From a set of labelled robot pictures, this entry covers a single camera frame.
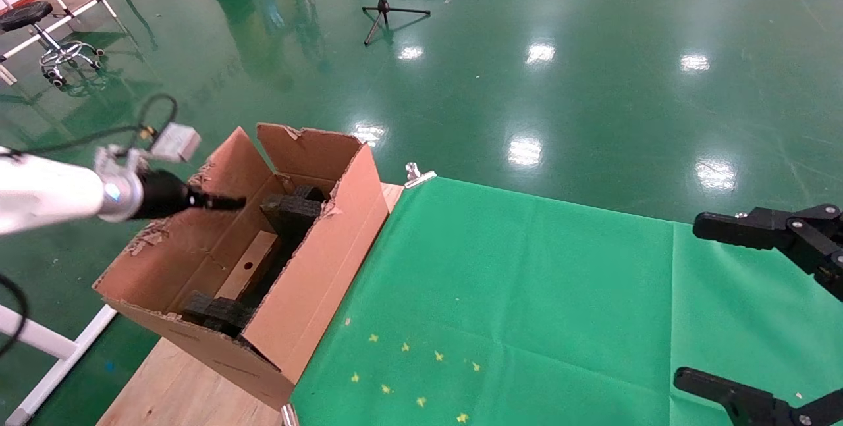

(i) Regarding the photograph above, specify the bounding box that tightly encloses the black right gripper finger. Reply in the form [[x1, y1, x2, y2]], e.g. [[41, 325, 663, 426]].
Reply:
[[673, 367, 843, 426], [693, 204, 843, 302]]

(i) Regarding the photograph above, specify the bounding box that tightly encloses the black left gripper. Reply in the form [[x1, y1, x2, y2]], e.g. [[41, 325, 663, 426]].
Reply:
[[135, 169, 248, 221]]

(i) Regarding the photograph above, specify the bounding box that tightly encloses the small brown cardboard box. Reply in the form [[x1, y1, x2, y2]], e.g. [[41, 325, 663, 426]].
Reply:
[[214, 230, 281, 302]]

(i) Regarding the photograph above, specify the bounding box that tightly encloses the large open brown carton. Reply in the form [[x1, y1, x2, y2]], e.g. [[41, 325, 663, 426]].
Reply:
[[94, 123, 391, 412]]

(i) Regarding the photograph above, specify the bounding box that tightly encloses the black foam block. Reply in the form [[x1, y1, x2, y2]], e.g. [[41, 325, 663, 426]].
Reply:
[[260, 184, 328, 262], [181, 291, 259, 339]]

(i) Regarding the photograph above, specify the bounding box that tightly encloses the green table cloth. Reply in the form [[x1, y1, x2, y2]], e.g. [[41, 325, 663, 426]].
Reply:
[[290, 176, 843, 426]]

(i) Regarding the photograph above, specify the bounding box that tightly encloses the black wheeled stool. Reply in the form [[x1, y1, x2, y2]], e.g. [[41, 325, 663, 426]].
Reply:
[[0, 1, 106, 89]]

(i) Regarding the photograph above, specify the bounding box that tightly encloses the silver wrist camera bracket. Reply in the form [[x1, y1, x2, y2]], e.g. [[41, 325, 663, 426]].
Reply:
[[94, 123, 202, 176]]

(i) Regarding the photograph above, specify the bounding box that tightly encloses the black hanging cable loop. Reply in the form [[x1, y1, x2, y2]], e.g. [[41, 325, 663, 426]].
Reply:
[[0, 273, 28, 356]]

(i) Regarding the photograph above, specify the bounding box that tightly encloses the white table leg frame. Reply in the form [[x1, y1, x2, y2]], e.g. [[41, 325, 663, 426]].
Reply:
[[0, 304, 119, 426]]

